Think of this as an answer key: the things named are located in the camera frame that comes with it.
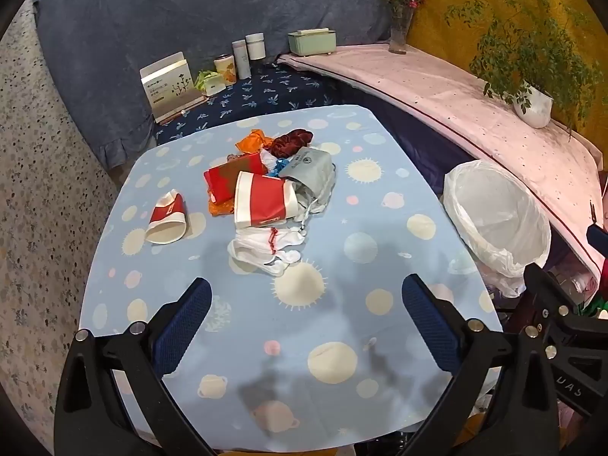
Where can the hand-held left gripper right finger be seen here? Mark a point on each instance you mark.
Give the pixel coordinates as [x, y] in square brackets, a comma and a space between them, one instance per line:
[430, 327]

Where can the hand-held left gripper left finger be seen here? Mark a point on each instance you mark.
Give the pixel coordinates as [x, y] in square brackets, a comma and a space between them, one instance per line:
[183, 327]

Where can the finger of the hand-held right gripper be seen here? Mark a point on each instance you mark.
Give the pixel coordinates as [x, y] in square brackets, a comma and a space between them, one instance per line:
[546, 289]
[597, 236]

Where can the bin with white plastic liner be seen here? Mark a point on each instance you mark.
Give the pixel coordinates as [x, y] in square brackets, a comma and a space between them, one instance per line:
[498, 218]

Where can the orange plastic bag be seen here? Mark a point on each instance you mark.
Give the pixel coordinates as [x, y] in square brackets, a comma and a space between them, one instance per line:
[219, 208]
[254, 140]

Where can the white paper towel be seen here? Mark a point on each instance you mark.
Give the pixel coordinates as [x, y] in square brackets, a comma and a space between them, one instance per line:
[267, 159]

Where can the light blue planet-print tablecloth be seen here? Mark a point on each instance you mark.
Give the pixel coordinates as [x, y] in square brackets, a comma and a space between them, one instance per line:
[356, 247]

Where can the small red paper cup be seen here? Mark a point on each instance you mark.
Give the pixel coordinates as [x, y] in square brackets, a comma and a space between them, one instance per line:
[166, 216]

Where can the white plant pot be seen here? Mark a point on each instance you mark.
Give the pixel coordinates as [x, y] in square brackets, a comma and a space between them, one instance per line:
[534, 104]

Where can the large red paper cup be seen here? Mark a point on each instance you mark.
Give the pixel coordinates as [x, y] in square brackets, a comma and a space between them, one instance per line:
[263, 199]

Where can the red packet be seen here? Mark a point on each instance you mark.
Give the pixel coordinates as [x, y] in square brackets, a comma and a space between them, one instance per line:
[225, 178]

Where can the dark purple cloth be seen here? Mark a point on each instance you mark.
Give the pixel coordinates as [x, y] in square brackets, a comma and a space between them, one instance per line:
[418, 142]

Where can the blue wrapper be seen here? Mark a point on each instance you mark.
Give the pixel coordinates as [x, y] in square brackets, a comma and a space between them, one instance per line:
[281, 165]

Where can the grey pouch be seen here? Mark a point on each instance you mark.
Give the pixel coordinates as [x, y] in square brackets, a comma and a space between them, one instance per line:
[308, 166]

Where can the green leafy plant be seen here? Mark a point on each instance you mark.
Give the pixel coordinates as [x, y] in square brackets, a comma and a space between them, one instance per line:
[522, 47]

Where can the dark red velvet scrunchie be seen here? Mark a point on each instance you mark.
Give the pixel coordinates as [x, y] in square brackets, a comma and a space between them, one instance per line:
[294, 138]

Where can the pink cloth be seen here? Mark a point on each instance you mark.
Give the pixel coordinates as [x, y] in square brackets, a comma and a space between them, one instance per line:
[427, 85]

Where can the white flower-print gift box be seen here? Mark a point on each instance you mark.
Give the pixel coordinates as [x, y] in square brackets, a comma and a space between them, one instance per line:
[168, 85]

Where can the green tissue packet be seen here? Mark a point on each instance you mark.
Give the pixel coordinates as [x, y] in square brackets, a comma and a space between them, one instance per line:
[211, 83]

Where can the navy leaf-print cloth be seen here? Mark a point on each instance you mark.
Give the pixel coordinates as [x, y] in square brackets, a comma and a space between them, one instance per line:
[270, 95]

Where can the yellow printed can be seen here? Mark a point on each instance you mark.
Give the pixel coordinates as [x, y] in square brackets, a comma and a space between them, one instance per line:
[224, 71]

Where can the tall white bottle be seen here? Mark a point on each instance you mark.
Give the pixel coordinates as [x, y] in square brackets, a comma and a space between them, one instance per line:
[241, 59]

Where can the glass vase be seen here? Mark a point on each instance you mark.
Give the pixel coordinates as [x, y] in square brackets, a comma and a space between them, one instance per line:
[400, 33]

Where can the white jar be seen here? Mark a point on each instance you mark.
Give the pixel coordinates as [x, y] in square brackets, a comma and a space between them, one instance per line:
[255, 46]

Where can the pale green tissue box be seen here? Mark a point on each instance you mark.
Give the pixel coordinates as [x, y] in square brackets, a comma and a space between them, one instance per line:
[311, 42]

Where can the dark blue cloth cover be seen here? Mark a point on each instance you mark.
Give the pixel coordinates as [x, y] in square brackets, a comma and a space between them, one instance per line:
[166, 9]

